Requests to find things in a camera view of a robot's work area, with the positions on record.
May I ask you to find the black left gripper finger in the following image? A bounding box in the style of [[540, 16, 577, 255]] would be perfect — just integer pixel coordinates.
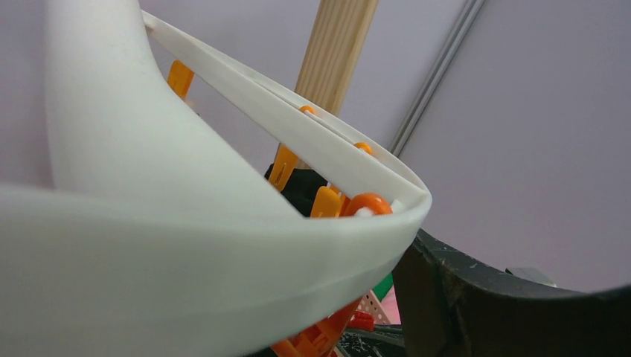
[[393, 231, 630, 356]]

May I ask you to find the white round clip hanger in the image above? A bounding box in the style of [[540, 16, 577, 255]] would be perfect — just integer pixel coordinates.
[[1, 1, 432, 356]]

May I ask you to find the pink cloth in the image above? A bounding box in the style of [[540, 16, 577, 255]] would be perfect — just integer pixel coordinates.
[[381, 286, 401, 324]]

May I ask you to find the green cloth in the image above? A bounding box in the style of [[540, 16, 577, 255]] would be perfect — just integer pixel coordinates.
[[372, 274, 394, 301]]

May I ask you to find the pink perforated plastic basket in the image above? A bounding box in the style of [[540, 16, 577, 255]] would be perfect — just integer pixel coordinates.
[[356, 290, 391, 325]]

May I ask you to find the wooden hanger rack frame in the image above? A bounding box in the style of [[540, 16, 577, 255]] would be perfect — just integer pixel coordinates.
[[275, 0, 380, 171]]

